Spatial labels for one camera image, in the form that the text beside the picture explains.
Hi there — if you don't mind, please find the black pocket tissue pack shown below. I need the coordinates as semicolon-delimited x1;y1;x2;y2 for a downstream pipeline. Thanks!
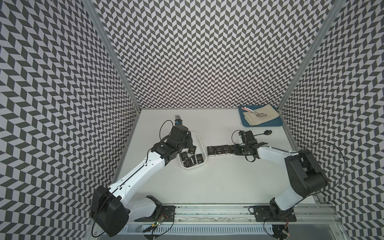
188;146;197;155
214;146;223;156
183;159;196;168
196;154;204;165
207;146;216;157
179;152;189;162
229;145;235;155
221;145;231;155

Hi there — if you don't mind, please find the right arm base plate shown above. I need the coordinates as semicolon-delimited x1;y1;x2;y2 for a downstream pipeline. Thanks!
251;205;297;222

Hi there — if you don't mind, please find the black spoon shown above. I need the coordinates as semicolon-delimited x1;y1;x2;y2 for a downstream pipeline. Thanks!
255;130;273;136

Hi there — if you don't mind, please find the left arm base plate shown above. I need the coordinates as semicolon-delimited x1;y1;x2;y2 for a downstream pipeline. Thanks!
135;206;176;223

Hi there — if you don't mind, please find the beige folded cloth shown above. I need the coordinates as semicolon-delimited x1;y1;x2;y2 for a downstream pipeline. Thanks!
243;105;280;126

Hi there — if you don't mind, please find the white plastic storage box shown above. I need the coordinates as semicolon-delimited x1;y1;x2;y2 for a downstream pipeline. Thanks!
177;132;207;170

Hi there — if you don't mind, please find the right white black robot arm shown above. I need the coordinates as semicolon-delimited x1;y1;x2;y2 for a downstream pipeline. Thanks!
234;130;329;222

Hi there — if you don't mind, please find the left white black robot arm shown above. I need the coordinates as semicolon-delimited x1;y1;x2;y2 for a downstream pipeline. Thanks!
91;120;193;237

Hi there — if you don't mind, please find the teal tray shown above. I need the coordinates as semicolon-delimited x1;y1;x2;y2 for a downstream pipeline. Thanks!
238;105;283;127

